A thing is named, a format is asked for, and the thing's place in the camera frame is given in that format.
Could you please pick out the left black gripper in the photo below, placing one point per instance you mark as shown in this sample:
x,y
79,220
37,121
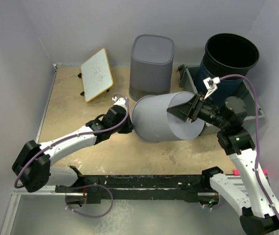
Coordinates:
x,y
129,127

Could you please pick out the pink tape marker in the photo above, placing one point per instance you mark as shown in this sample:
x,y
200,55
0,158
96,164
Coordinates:
x,y
236,172

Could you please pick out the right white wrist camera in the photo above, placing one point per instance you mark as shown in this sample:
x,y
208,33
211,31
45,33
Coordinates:
x,y
211,85

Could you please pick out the dark blue round bin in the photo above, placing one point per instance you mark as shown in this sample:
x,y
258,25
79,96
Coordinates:
x,y
225,54

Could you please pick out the small whiteboard wooden frame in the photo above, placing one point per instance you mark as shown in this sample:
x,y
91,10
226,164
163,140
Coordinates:
x,y
96,75

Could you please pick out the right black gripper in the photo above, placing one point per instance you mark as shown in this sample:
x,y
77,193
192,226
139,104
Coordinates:
x,y
184,110

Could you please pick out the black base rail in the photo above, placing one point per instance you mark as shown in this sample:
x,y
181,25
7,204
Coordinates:
x,y
184,187

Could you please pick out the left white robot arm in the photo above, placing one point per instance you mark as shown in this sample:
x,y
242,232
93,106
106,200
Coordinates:
x,y
34,165

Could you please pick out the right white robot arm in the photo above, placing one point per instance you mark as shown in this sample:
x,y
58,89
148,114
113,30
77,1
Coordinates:
x,y
258,208

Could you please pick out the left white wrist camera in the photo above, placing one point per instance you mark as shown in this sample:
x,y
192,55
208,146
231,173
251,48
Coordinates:
x,y
120,100

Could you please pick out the grey slotted square bin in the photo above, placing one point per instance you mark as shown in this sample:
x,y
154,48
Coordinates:
x,y
151,66

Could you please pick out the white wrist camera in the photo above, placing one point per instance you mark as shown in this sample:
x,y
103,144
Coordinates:
x,y
120,100
211,85

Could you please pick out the smooth lavender round bin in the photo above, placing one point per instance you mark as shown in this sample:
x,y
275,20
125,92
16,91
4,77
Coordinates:
x,y
152,123

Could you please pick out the grey plastic crate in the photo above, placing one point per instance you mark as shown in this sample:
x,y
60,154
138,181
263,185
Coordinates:
x,y
243,92

